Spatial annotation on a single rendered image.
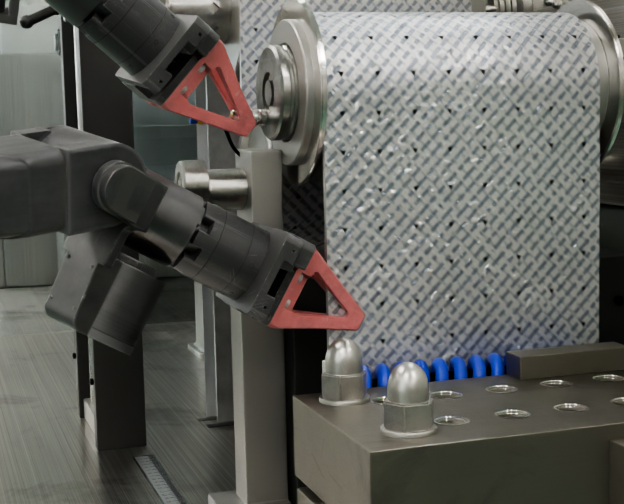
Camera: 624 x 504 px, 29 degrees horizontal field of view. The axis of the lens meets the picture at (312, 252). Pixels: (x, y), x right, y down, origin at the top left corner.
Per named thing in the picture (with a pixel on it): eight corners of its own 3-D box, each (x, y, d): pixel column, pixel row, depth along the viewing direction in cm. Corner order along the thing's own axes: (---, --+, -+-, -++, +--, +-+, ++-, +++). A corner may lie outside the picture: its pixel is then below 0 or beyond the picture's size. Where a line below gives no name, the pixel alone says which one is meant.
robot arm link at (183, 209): (139, 159, 85) (123, 161, 90) (95, 247, 84) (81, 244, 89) (224, 204, 87) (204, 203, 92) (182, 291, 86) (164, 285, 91)
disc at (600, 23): (530, 167, 112) (533, 3, 110) (535, 166, 112) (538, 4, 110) (617, 181, 98) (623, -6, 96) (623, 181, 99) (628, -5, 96)
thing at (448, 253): (328, 394, 94) (322, 154, 92) (595, 367, 101) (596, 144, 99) (330, 395, 93) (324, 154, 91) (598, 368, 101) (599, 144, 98)
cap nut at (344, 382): (312, 396, 88) (310, 335, 87) (359, 392, 89) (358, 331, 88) (328, 408, 84) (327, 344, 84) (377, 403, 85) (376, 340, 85)
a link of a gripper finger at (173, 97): (232, 167, 94) (140, 88, 90) (207, 156, 100) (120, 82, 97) (287, 99, 94) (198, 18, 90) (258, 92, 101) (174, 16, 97)
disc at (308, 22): (268, 177, 105) (265, 2, 102) (273, 177, 105) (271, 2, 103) (322, 194, 91) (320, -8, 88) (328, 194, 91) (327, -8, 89)
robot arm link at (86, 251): (119, 155, 78) (43, 129, 84) (38, 315, 77) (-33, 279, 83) (232, 225, 87) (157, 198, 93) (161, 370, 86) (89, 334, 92)
